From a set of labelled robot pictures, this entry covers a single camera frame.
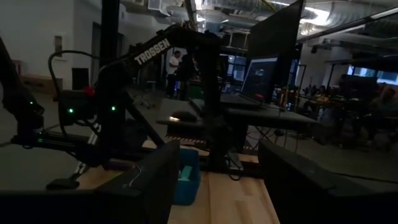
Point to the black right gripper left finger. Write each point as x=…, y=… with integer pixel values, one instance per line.
x=93, y=208

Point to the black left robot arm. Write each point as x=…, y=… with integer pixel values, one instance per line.
x=152, y=51

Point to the black side desk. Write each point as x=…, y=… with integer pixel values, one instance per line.
x=248, y=116

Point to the black monitor panel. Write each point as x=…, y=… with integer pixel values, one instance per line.
x=276, y=34

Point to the grey laptop computer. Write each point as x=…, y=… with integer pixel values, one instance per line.
x=258, y=77

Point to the black computer mouse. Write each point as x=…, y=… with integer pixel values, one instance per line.
x=185, y=116

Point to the blue plastic bin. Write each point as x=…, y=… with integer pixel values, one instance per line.
x=189, y=189

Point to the person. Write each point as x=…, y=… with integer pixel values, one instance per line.
x=384, y=105
x=317, y=98
x=172, y=73

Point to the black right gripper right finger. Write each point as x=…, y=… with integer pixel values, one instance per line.
x=326, y=205

